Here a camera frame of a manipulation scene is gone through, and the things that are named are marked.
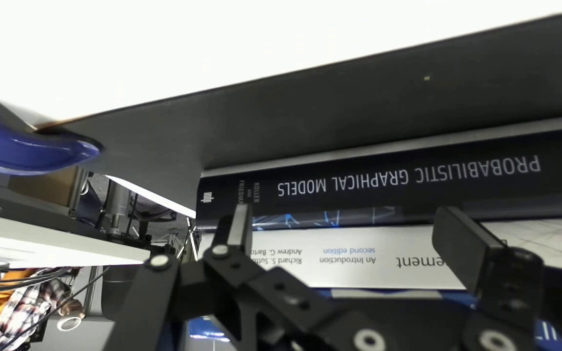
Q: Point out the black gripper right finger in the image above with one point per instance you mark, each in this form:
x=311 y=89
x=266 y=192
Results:
x=465 y=247

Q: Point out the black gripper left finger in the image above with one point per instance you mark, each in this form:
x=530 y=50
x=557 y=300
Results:
x=235 y=231

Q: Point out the white book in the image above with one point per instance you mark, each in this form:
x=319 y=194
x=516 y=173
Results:
x=387 y=257

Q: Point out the black bottom book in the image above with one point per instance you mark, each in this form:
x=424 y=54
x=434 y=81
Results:
x=502 y=179

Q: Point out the black mat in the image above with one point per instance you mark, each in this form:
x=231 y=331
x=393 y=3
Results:
x=491 y=79

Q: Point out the blue clamp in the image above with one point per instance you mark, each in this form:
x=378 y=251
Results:
x=28 y=153

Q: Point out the round white table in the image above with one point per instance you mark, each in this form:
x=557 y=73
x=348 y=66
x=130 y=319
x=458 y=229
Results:
x=67 y=60

